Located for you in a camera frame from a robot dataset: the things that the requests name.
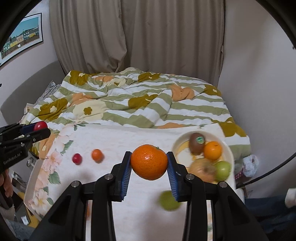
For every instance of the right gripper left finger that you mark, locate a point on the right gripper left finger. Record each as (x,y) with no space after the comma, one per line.
(66,220)

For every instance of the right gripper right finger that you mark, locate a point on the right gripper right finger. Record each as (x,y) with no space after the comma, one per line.
(231,220)

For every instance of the red cherry tomato back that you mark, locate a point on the red cherry tomato back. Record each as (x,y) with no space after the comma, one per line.
(40,125)

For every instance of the red cherry tomato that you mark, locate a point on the red cherry tomato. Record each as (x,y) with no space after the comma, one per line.
(40,125)
(77,159)

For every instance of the green apple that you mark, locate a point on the green apple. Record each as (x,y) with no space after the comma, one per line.
(223,170)
(168,202)

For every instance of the large yellowish apple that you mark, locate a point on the large yellowish apple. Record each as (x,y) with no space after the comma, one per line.
(204,169)

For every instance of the red cherry tomato front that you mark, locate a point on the red cherry tomato front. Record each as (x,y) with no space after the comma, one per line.
(77,159)

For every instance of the small mandarin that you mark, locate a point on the small mandarin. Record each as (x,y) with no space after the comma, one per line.
(97,155)

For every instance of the large orange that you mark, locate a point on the large orange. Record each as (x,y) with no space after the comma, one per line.
(149,162)
(212,151)

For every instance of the brown kiwi with sticker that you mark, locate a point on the brown kiwi with sticker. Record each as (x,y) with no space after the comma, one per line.
(196,143)

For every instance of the person left hand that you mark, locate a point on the person left hand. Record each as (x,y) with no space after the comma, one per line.
(5,181)

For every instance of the grey sofa backrest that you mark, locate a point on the grey sofa backrest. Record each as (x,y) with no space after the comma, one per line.
(30,91)

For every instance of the white plastic bag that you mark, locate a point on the white plastic bag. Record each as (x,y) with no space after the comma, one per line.
(250,166)

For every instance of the cream cartoon plate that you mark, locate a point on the cream cartoon plate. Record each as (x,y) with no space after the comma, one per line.
(183,155)

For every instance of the framed city poster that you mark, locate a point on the framed city poster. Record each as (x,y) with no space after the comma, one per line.
(27,34)

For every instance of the floral striped green blanket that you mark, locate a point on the floral striped green blanket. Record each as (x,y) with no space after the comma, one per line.
(138,99)

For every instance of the beige curtain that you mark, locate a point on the beige curtain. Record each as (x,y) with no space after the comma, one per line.
(178,37)

